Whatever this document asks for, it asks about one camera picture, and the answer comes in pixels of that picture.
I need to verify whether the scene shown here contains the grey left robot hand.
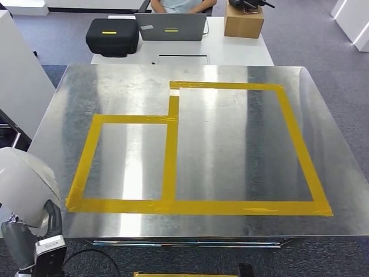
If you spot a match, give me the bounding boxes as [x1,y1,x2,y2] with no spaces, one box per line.
[0,199,63,271]

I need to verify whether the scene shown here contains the white plastic body part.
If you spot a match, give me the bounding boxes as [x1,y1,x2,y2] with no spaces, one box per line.
[0,147,62,230]

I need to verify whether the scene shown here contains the stainless steel workbench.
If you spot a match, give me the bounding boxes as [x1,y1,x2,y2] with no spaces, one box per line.
[0,64,369,250]

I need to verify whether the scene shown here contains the black robot torso part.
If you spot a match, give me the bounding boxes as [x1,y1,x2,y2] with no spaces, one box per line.
[238,263,254,277]

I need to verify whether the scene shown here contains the white partition panel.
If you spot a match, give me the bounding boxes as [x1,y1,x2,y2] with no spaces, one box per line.
[0,10,56,140]

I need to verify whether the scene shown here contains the white plinth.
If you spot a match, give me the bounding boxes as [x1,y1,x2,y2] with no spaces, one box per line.
[0,0,49,17]
[331,0,369,53]

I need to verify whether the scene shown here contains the black carrying case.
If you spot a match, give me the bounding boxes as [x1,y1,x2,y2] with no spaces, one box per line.
[85,18,140,58]

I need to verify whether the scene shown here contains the grey laptop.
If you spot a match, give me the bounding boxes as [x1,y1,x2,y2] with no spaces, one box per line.
[134,13,208,42]

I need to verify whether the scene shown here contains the person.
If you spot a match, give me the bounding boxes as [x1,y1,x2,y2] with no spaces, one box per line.
[150,0,217,14]

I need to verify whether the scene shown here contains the white office desk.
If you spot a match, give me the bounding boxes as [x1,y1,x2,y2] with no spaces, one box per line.
[91,15,275,66]

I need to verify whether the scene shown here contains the brown cardboard box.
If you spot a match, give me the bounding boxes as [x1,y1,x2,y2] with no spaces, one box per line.
[223,3,265,39]

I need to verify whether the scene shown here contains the black device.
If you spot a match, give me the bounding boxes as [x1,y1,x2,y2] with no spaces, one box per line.
[229,0,275,15]

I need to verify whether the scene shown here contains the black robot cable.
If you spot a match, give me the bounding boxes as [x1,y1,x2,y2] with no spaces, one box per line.
[62,249,121,277]

